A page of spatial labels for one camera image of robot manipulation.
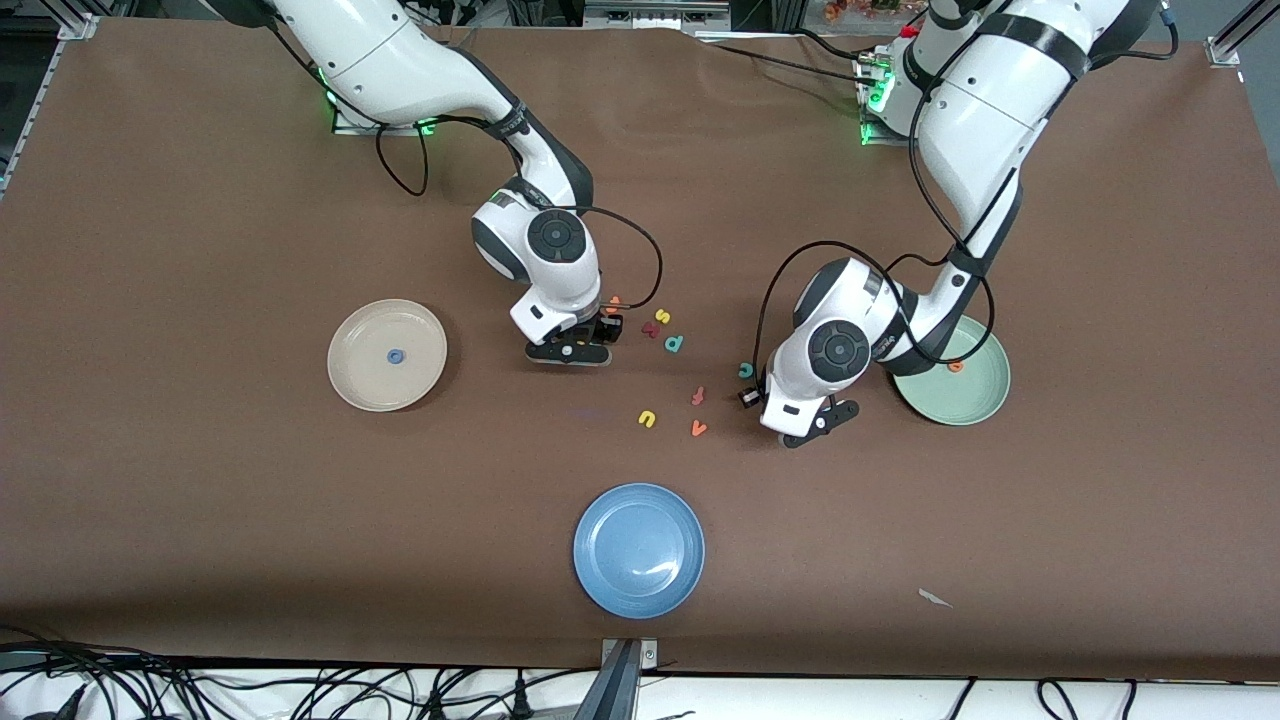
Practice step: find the brown paper table cover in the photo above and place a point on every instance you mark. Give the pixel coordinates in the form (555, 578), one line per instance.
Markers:
(200, 500)

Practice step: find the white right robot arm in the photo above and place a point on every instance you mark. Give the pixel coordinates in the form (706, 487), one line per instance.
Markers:
(400, 60)

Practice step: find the white paper scrap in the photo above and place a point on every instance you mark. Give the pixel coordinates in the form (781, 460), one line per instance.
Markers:
(935, 598)

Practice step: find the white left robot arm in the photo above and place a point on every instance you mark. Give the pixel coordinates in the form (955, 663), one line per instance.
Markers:
(1000, 90)

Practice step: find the grey power strip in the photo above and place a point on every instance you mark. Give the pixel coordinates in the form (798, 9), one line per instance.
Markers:
(650, 14)

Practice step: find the blue plate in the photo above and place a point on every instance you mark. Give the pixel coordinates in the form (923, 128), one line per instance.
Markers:
(639, 550)

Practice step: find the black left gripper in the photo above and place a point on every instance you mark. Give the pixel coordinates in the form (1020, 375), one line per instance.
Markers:
(751, 396)

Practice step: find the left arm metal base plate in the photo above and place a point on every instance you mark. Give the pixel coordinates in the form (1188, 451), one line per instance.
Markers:
(885, 138)

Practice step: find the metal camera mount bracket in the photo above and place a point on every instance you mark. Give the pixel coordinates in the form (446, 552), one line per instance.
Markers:
(620, 690)

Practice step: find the aluminium frame profile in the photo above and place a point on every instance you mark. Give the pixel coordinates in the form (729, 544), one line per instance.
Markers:
(78, 25)
(1225, 48)

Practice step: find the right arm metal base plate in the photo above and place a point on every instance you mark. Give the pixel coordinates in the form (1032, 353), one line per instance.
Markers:
(350, 125)

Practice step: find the green plate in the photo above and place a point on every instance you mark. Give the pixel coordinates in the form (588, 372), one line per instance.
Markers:
(960, 400)

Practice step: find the beige brown plate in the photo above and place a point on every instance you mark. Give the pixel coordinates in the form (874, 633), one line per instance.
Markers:
(387, 385)

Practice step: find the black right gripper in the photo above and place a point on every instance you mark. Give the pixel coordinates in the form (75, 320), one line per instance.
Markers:
(607, 326)

